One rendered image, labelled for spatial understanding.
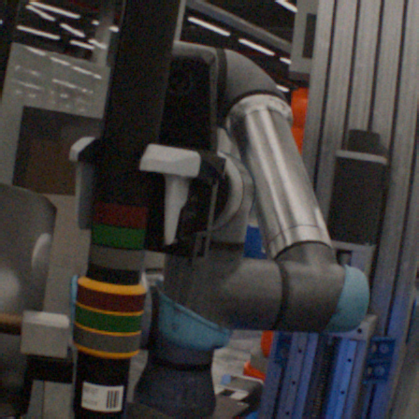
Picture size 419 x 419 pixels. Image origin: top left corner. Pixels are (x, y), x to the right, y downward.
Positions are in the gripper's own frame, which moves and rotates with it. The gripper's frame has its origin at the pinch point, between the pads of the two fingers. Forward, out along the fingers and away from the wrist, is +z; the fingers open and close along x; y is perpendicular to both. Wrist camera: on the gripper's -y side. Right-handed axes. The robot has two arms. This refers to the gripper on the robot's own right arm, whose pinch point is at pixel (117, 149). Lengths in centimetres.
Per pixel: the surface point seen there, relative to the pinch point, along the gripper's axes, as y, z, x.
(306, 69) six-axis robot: -74, -390, 26
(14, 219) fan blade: 6.3, -11.0, 12.0
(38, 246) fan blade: 8.0, -10.4, 9.2
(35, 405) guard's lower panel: 61, -109, 53
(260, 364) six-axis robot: 111, -391, 28
